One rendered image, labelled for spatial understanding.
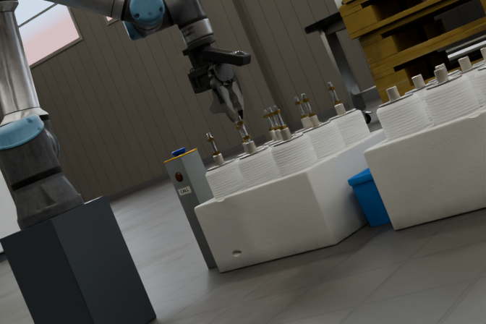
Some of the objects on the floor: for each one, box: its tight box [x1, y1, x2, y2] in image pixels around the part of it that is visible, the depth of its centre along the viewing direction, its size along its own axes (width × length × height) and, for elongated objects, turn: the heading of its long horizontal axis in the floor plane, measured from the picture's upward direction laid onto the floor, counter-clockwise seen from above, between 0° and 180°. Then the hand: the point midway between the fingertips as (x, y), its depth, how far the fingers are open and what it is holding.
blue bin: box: [348, 168, 391, 227], centre depth 206 cm, size 30×11×12 cm, turn 44°
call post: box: [165, 150, 218, 269], centre depth 235 cm, size 7×7×31 cm
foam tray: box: [194, 129, 387, 273], centre depth 221 cm, size 39×39×18 cm
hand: (238, 114), depth 211 cm, fingers open, 3 cm apart
